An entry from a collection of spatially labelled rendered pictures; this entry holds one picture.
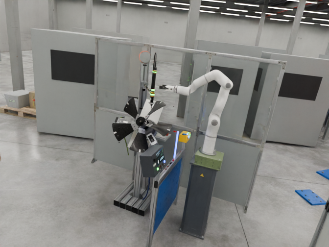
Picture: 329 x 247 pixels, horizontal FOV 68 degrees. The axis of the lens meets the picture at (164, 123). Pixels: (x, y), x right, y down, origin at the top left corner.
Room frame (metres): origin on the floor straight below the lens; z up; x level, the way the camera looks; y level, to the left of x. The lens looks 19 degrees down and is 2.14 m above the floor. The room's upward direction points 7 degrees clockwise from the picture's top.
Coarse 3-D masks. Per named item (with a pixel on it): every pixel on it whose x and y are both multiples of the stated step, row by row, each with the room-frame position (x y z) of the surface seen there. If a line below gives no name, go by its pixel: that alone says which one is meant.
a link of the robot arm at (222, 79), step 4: (212, 72) 2.48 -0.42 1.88; (216, 72) 2.47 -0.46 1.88; (220, 72) 2.48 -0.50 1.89; (208, 76) 2.47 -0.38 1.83; (212, 76) 2.46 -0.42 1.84; (216, 76) 2.46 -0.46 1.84; (220, 76) 2.45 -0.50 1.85; (224, 76) 2.44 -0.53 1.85; (208, 80) 2.47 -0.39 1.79; (216, 80) 2.46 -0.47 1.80; (220, 80) 2.43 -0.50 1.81; (224, 80) 2.40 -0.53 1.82; (228, 80) 2.38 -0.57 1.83; (220, 84) 2.41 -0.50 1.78; (224, 84) 2.38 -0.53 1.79; (228, 84) 2.36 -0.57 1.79; (232, 84) 2.38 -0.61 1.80; (224, 88) 2.39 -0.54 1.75; (228, 88) 2.37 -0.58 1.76
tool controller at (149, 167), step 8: (144, 152) 1.83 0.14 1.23; (152, 152) 1.81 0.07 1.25; (160, 152) 1.89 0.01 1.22; (144, 160) 1.75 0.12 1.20; (152, 160) 1.74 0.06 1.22; (160, 160) 1.86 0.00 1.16; (144, 168) 1.75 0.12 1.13; (152, 168) 1.73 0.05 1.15; (160, 168) 1.84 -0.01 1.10; (144, 176) 1.75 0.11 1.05; (152, 176) 1.72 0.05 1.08
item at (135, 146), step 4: (136, 136) 2.53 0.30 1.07; (140, 136) 2.55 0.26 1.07; (144, 136) 2.58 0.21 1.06; (136, 140) 2.50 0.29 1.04; (140, 140) 2.52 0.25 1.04; (144, 140) 2.55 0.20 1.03; (132, 144) 2.46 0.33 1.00; (136, 144) 2.47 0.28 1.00; (140, 144) 2.49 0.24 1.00; (144, 144) 2.52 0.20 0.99; (132, 148) 2.43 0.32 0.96; (136, 148) 2.44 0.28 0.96; (140, 148) 2.46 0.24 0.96
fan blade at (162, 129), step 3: (150, 126) 2.59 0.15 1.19; (153, 126) 2.59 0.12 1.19; (156, 126) 2.60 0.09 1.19; (159, 126) 2.61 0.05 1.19; (162, 126) 2.61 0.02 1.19; (165, 126) 2.62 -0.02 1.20; (168, 126) 2.61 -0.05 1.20; (171, 126) 2.61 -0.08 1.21; (156, 129) 2.54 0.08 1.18; (159, 129) 2.55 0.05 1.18; (162, 129) 2.55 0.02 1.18; (165, 129) 2.55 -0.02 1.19; (159, 132) 2.50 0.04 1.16; (162, 132) 2.50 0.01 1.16; (165, 132) 2.51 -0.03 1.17; (162, 135) 2.47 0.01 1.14
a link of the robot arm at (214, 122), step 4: (212, 116) 2.40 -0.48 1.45; (216, 116) 2.39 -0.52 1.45; (212, 120) 2.35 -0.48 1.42; (216, 120) 2.34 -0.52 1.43; (208, 124) 2.38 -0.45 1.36; (212, 124) 2.34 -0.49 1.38; (216, 124) 2.34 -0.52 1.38; (208, 128) 2.40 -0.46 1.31; (212, 128) 2.37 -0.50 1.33; (216, 128) 2.36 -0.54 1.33; (208, 132) 2.41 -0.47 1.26; (212, 132) 2.39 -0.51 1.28; (216, 132) 2.40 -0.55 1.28; (208, 136) 2.40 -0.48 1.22; (212, 136) 2.39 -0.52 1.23; (216, 136) 2.42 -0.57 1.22
